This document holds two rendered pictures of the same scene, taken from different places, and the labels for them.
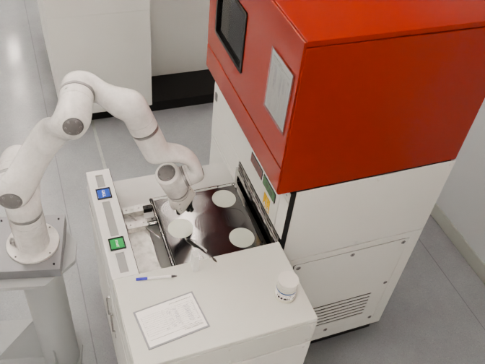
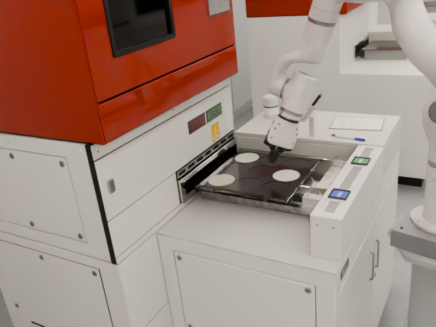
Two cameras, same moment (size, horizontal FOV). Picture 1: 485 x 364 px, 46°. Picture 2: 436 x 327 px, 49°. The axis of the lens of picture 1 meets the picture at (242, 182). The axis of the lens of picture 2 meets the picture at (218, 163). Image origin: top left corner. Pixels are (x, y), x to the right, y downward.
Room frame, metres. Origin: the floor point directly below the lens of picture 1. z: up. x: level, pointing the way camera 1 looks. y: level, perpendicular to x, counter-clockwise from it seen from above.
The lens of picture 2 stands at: (2.51, 1.41, 1.67)
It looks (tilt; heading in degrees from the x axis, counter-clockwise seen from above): 24 degrees down; 237
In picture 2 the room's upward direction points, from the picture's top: 6 degrees counter-clockwise
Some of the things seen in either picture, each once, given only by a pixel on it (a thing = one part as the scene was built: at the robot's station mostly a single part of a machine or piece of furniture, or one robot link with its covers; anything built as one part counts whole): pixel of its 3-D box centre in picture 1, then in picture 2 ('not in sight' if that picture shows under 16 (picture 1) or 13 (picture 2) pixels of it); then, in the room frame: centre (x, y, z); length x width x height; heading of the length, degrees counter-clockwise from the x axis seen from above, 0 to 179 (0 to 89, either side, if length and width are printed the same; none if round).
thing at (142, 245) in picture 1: (141, 245); (329, 187); (1.36, 0.35, 0.87); 0.36 x 0.08 x 0.03; 25
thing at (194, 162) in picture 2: (258, 199); (207, 152); (1.60, -0.07, 0.96); 0.44 x 0.01 x 0.02; 25
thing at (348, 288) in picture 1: (296, 236); (133, 272); (1.91, -0.31, 0.41); 0.82 x 0.71 x 0.82; 25
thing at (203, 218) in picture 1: (206, 223); (259, 172); (1.49, 0.12, 0.90); 0.34 x 0.34 x 0.01; 25
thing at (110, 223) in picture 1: (111, 230); (351, 195); (1.39, 0.47, 0.89); 0.55 x 0.09 x 0.14; 25
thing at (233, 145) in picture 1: (245, 159); (178, 155); (1.76, 0.00, 1.02); 0.82 x 0.03 x 0.40; 25
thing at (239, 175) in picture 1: (254, 210); (210, 167); (1.59, -0.06, 0.89); 0.44 x 0.02 x 0.10; 25
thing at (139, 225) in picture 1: (137, 226); (322, 189); (1.43, 0.38, 0.89); 0.08 x 0.03 x 0.03; 115
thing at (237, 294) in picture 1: (213, 310); (317, 139); (1.10, 0.04, 0.89); 0.62 x 0.35 x 0.14; 115
